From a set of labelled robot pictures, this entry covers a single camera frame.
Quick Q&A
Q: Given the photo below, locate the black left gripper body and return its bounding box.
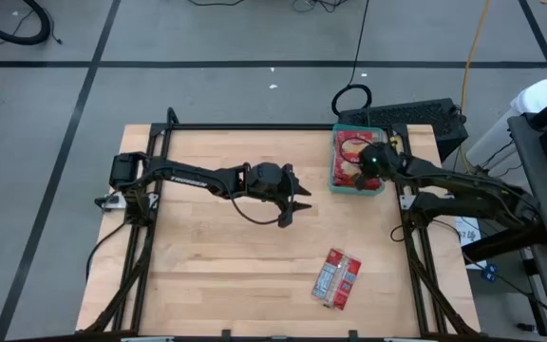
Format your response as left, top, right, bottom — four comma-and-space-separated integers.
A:
249, 162, 290, 213

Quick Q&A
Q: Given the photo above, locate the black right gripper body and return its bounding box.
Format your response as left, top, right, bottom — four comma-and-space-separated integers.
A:
354, 141, 401, 180

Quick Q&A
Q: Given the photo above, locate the teal plastic basket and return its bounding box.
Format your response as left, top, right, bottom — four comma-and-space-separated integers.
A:
328, 123, 388, 197

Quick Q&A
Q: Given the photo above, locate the black computer tower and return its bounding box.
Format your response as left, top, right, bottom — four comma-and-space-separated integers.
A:
337, 97, 470, 161

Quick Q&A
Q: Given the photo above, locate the white paper sheet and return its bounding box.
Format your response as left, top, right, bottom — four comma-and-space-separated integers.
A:
453, 214, 483, 261

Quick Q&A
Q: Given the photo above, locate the blue connector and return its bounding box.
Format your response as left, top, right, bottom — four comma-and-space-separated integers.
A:
481, 262, 500, 283

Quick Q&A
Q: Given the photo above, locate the white tower stand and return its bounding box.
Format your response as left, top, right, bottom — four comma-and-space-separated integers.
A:
465, 78, 547, 167

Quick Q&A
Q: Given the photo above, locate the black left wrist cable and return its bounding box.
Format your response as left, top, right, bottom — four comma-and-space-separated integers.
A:
225, 165, 298, 226

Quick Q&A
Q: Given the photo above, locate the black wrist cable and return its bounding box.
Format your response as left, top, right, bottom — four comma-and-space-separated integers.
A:
337, 135, 375, 166
225, 165, 298, 226

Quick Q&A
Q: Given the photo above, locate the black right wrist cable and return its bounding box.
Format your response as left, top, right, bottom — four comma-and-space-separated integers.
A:
337, 135, 375, 166

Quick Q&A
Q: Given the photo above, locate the silver arm base bracket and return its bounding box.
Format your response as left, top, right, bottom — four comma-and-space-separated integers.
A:
398, 193, 418, 212
93, 192, 127, 211

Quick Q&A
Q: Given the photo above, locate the black aluminium table frame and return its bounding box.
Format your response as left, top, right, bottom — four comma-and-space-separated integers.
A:
82, 106, 482, 342

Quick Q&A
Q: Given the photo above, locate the black coiled cable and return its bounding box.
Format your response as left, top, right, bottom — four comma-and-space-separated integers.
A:
330, 0, 374, 118

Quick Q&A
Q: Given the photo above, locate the yellow cable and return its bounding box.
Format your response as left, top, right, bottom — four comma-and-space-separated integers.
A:
459, 0, 494, 115

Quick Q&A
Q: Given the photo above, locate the black power cable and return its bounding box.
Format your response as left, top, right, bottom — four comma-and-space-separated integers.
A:
85, 218, 130, 284

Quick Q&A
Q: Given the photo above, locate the thick black hose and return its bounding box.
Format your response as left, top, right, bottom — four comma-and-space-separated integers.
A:
0, 0, 52, 47

